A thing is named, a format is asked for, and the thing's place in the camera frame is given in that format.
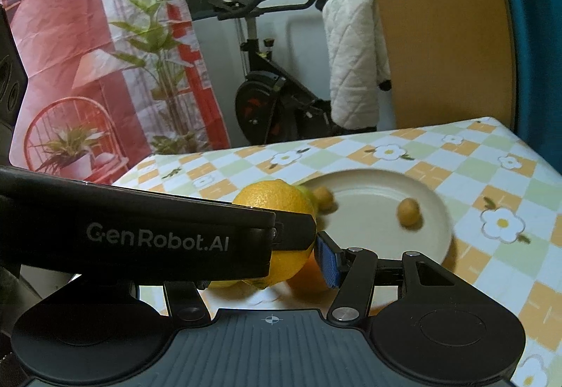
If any orange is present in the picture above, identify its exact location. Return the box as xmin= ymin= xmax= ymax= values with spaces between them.
xmin=287 ymin=253 xmax=339 ymax=295

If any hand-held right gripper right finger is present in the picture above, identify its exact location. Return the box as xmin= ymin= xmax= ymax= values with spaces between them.
xmin=316 ymin=231 xmax=459 ymax=324

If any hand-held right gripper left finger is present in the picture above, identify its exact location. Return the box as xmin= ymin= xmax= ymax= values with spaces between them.
xmin=164 ymin=279 xmax=211 ymax=322

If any red printed backdrop cloth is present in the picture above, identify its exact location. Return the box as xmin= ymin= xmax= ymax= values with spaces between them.
xmin=0 ymin=0 xmax=231 ymax=186

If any black exercise bike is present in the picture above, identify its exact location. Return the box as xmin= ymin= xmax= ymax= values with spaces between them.
xmin=207 ymin=0 xmax=339 ymax=146

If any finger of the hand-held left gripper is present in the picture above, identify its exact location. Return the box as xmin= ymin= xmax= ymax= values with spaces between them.
xmin=272 ymin=213 xmax=318 ymax=252

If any cream round plate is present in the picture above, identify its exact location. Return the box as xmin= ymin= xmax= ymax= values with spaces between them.
xmin=287 ymin=169 xmax=454 ymax=313

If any white quilted jacket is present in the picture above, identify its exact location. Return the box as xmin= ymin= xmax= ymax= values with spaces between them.
xmin=322 ymin=0 xmax=391 ymax=133

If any small round tan fruit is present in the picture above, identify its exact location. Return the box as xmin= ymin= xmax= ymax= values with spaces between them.
xmin=397 ymin=198 xmax=423 ymax=228
xmin=313 ymin=187 xmax=335 ymax=209

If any checked floral tablecloth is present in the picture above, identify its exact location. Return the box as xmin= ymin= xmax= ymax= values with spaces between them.
xmin=110 ymin=117 xmax=562 ymax=387

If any teal curtain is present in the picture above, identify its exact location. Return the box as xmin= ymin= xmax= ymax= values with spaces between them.
xmin=487 ymin=0 xmax=562 ymax=174

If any black plastic object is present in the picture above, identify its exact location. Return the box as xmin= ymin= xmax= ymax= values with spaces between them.
xmin=0 ymin=5 xmax=29 ymax=163

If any wooden board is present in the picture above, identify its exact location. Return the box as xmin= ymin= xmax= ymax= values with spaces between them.
xmin=353 ymin=0 xmax=519 ymax=130

